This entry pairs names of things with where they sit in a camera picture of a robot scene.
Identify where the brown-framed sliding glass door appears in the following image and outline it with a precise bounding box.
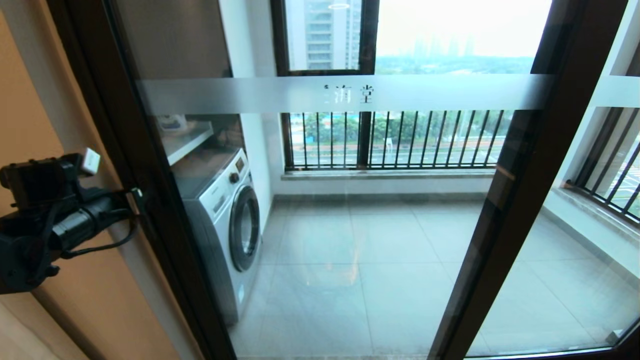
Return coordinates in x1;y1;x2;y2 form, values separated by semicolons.
46;0;630;360

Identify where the white front-load washing machine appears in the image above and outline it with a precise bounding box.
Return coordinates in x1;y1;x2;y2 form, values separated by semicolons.
172;146;263;326

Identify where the white laundry detergent bottle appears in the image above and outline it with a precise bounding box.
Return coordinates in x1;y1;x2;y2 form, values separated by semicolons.
158;114;189;132

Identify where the grey stone window sill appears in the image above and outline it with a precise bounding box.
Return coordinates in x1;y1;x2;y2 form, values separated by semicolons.
281;168;497;181

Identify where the black balcony railing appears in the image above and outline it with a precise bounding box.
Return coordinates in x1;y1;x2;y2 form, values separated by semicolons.
280;111;506;171

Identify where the brown-framed fixed glass door panel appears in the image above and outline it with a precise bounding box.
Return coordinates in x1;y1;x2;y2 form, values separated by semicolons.
500;0;640;360

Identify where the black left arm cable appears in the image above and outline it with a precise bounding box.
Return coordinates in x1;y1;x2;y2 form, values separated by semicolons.
60;187;140;260

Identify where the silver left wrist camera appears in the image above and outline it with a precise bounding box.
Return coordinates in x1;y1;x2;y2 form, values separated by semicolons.
0;147;102;211

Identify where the white wall shelf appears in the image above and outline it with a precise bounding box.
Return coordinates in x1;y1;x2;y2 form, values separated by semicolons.
162;121;215;166

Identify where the dark window frame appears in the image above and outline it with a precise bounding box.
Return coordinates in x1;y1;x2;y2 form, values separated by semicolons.
270;0;381;171

